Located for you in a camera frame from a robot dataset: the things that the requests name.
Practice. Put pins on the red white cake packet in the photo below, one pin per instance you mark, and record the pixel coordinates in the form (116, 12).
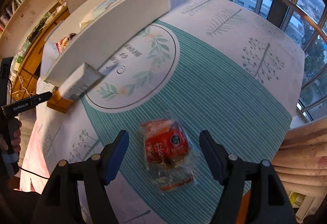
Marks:
(63, 43)

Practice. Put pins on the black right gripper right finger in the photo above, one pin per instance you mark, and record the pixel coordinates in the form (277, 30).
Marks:
(268, 201)

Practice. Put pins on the pale green white snack package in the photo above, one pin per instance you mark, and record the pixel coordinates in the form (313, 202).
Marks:
(95, 12)

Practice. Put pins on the beige curtain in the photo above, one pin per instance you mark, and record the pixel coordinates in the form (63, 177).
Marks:
(301, 166)

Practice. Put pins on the left hand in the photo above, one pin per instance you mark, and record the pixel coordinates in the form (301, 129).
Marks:
(15, 142)

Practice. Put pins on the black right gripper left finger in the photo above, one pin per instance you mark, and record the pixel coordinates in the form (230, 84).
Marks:
(59, 201)

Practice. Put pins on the large white orange snack package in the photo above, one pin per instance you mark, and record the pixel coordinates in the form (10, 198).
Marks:
(73, 87)

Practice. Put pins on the white foam tray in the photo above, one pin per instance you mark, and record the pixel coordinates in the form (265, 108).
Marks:
(100, 39)

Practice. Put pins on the patterned white teal tablecloth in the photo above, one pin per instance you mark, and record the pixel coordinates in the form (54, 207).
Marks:
(214, 65)

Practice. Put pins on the wooden shelf cabinet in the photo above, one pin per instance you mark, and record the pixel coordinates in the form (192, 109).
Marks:
(24, 26)

